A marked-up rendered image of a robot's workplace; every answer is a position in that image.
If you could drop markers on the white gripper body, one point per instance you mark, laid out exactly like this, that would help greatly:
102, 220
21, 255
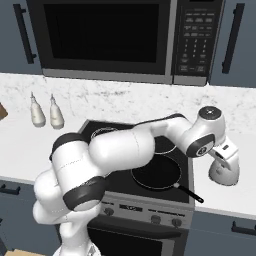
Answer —
234, 160

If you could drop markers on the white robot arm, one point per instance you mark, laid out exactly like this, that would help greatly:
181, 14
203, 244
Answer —
116, 150

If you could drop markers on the black and steel stove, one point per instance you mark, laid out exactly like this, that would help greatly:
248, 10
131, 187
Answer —
181, 160

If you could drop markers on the black stove knob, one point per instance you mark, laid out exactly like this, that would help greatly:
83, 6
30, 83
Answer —
109, 211
177, 222
155, 219

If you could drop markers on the black frying pan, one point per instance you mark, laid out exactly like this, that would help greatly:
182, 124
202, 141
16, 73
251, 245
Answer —
156, 171

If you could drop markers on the grey-blue drawer front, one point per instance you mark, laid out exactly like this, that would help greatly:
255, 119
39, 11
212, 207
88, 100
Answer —
213, 238
20, 216

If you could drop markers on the grey-blue cupboard door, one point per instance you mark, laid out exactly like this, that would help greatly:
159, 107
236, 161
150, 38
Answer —
248, 43
8, 40

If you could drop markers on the black and steel microwave oven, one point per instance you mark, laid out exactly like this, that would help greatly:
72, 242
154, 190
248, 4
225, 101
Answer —
196, 40

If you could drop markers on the black oven door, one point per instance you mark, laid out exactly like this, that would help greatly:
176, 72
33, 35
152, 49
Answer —
133, 247

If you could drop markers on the white bottle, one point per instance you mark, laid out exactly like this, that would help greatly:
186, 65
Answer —
37, 115
56, 116

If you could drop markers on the black microwave door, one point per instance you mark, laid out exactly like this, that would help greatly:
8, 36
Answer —
100, 33

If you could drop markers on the brown wooden board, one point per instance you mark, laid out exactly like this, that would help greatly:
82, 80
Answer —
2, 112

